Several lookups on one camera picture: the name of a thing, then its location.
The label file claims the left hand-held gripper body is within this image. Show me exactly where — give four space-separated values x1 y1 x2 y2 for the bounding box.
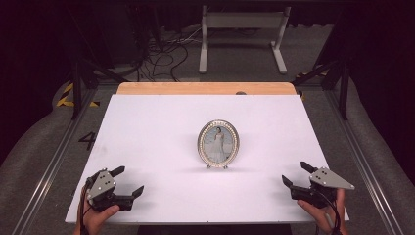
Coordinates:
84 168 135 212

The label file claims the oval silver photo frame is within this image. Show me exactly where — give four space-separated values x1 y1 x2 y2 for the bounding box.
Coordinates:
196 118 241 170

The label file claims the thin white cable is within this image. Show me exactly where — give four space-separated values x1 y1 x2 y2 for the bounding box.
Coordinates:
324 211 336 230

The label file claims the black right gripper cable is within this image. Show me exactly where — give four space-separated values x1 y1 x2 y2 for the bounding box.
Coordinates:
313 188 345 235

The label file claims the aluminium floor rail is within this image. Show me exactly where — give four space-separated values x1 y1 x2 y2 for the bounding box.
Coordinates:
322 88 406 235
10 87 100 235

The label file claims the yellow black floor tape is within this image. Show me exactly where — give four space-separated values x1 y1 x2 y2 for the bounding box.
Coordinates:
294 69 328 102
55 82 101 109

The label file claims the white metal stand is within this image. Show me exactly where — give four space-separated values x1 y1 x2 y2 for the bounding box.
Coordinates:
198 5 293 75

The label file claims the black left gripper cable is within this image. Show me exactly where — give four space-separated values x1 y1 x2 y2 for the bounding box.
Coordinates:
77 180 93 235

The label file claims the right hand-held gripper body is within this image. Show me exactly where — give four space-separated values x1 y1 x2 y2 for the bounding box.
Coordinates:
289 166 356 210

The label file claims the black metal stand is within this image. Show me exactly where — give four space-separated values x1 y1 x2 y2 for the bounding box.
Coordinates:
291 58 352 121
69 58 129 121

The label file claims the person's dark clothing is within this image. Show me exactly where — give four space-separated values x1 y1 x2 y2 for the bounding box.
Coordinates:
136 223 294 235

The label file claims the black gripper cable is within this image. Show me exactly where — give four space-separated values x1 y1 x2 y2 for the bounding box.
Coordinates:
313 188 345 235
77 180 93 235

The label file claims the white table cover board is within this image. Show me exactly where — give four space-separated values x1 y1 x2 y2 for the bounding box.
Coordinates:
64 94 350 225

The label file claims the person's left hand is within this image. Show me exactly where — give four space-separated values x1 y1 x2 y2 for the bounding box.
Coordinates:
75 197 121 235

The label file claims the tangle of floor cables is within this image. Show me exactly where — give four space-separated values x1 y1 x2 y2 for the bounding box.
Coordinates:
136 26 205 83

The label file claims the person's right hand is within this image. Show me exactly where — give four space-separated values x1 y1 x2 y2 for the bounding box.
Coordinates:
296 188 347 235

